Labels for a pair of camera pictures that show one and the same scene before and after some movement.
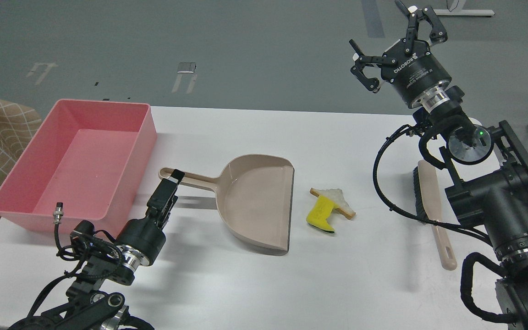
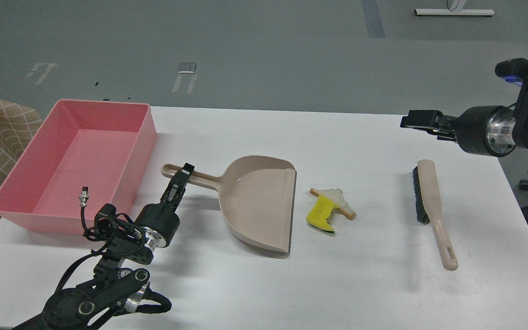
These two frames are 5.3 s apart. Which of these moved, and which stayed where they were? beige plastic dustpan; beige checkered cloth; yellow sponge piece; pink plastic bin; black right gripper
Moved: black right gripper
Stayed: yellow sponge piece; beige plastic dustpan; pink plastic bin; beige checkered cloth
